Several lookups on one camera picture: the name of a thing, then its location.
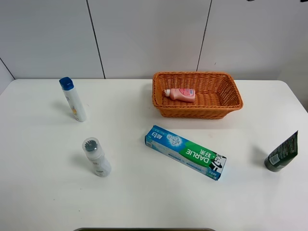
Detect blue green toothpaste box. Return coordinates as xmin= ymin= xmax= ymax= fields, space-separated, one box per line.
xmin=145 ymin=125 xmax=227 ymax=180

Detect orange wicker basket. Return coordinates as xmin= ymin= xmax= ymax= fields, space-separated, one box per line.
xmin=152 ymin=72 xmax=244 ymax=119

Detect white shampoo bottle blue cap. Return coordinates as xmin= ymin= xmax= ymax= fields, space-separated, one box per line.
xmin=59 ymin=77 xmax=87 ymax=122

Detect dark green tube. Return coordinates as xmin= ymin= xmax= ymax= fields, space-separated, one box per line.
xmin=264 ymin=131 xmax=298 ymax=172

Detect pink lotion bottle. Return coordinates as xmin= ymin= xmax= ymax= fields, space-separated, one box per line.
xmin=164 ymin=88 xmax=195 ymax=103

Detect white bottle with brush cap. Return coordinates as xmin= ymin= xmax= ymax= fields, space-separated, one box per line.
xmin=82 ymin=137 xmax=111 ymax=177

